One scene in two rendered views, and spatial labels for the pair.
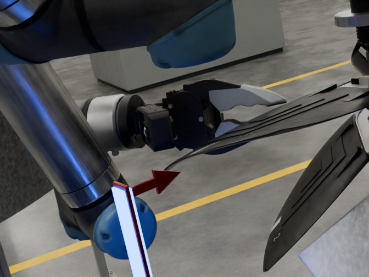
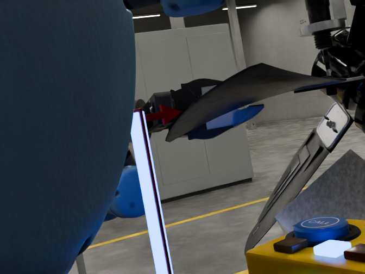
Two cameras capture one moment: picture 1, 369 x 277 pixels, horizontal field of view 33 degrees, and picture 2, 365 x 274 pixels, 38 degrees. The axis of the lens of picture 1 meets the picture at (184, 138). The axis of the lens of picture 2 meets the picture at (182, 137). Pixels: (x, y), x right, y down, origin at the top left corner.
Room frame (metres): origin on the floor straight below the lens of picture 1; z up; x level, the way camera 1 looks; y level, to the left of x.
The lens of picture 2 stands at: (-0.07, 0.06, 1.18)
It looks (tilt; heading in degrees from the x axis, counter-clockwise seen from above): 3 degrees down; 356
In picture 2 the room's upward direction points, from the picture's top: 10 degrees counter-clockwise
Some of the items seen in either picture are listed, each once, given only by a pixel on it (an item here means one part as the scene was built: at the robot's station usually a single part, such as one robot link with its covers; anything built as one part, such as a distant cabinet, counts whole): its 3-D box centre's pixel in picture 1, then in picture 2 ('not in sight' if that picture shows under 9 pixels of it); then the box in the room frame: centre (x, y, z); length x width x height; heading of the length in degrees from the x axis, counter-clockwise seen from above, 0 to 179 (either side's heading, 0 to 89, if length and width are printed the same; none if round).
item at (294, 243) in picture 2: not in sight; (290, 244); (0.29, -0.03, 1.08); 0.02 x 0.02 x 0.01; 32
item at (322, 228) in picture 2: not in sight; (321, 231); (0.31, -0.06, 1.08); 0.04 x 0.04 x 0.02
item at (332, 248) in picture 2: not in sight; (332, 248); (0.27, -0.05, 1.08); 0.02 x 0.02 x 0.01; 32
